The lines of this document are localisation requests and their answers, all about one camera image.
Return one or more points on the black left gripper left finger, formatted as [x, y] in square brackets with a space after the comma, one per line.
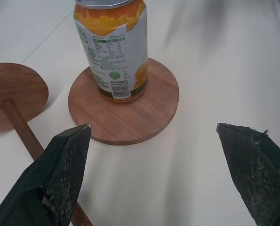
[59, 174]

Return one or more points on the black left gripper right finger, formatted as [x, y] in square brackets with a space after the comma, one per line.
[257, 169]

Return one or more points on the wooden coaster holder with rod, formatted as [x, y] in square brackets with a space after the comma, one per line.
[15, 94]

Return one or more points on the round wooden base disc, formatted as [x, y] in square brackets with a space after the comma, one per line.
[123, 117]

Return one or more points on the orange juice can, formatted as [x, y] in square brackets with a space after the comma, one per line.
[114, 49]

